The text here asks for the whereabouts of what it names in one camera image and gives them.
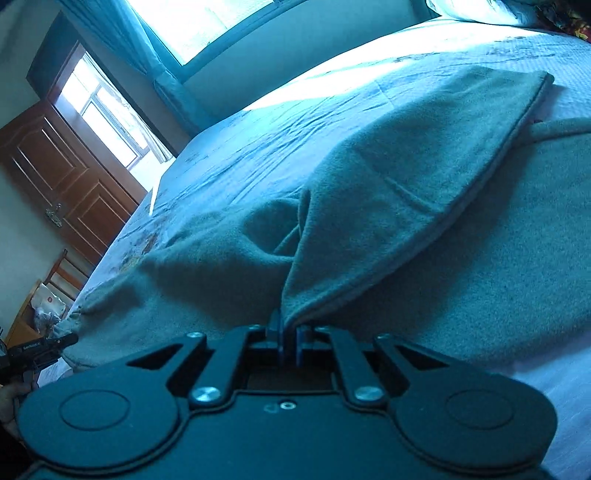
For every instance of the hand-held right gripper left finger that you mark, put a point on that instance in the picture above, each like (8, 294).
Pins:
(276, 336)

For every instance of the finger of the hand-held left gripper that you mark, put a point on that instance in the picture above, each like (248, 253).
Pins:
(64, 341)

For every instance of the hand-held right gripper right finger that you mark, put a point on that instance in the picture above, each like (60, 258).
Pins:
(303, 345)

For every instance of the green fleece blanket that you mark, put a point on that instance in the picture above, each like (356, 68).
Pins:
(392, 184)

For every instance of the person's left hand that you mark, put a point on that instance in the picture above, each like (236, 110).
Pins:
(14, 406)

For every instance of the white plastic bag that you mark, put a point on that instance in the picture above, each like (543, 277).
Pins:
(48, 302)

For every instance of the wooden chair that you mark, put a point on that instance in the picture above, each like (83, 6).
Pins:
(64, 272)

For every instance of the brown wooden door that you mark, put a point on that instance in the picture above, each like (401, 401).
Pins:
(60, 161)

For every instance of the bed with floral sheet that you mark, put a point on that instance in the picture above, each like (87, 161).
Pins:
(277, 129)

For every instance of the white framed hallway window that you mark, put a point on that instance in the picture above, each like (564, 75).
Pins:
(106, 115)

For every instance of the teal curtain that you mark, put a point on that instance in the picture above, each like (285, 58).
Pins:
(152, 69)

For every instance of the bright bedroom window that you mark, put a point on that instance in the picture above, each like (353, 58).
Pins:
(198, 23)

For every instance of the light pillow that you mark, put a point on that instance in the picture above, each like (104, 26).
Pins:
(480, 10)

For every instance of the red patterned cloth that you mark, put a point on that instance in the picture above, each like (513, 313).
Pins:
(570, 21)

